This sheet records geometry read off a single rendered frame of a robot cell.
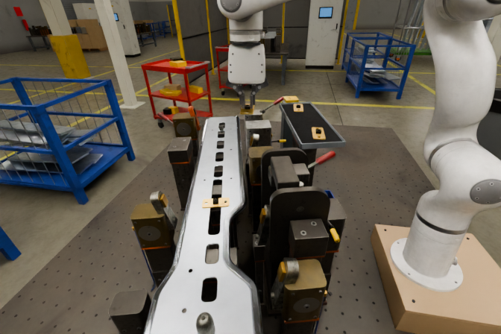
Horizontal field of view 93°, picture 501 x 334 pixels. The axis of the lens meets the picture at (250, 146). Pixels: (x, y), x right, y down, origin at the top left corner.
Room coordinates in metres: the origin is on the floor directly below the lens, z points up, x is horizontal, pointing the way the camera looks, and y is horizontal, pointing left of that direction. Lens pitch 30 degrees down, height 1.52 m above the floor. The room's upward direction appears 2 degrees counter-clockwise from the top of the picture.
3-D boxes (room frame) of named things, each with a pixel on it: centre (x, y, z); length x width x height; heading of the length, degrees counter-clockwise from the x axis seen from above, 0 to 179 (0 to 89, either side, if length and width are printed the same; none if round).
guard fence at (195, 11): (6.80, 0.98, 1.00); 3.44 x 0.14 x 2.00; 168
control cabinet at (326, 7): (7.28, -2.09, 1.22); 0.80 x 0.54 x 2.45; 78
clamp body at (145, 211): (0.49, 0.30, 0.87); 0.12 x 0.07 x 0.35; 93
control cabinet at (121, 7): (10.38, 4.88, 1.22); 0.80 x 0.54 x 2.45; 78
